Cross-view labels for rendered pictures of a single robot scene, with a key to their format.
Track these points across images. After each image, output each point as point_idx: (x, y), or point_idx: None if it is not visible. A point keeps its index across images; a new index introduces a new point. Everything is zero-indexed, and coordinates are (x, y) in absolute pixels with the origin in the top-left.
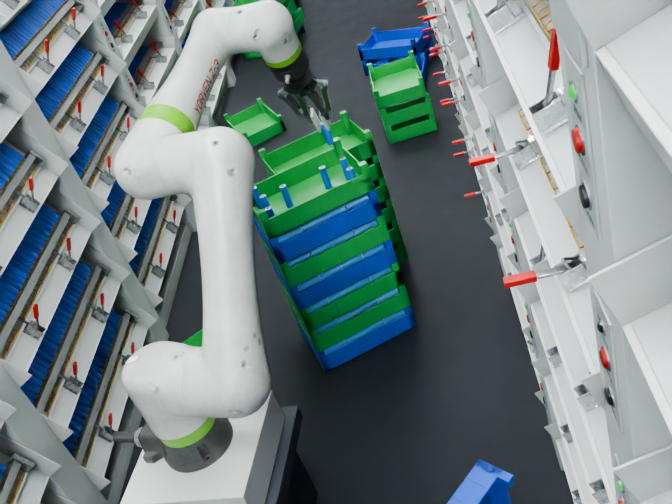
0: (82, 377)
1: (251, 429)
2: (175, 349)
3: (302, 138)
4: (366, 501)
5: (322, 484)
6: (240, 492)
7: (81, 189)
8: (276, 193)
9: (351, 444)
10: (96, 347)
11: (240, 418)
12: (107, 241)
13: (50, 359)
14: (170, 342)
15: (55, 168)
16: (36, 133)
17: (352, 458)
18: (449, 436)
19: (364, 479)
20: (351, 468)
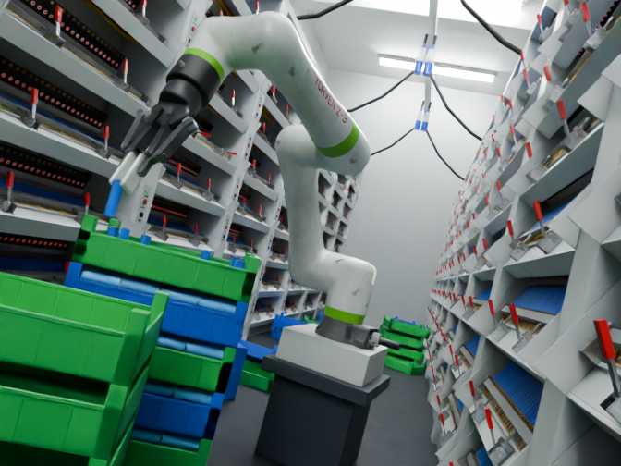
0: (480, 428)
1: (302, 327)
2: (341, 255)
3: (6, 306)
4: (223, 435)
5: (248, 454)
6: (314, 324)
7: (577, 312)
8: (200, 288)
9: (209, 458)
10: (486, 447)
11: (309, 331)
12: (541, 441)
13: (505, 388)
14: (345, 258)
15: (576, 232)
16: (598, 162)
17: (214, 452)
18: None
19: (215, 441)
20: (220, 449)
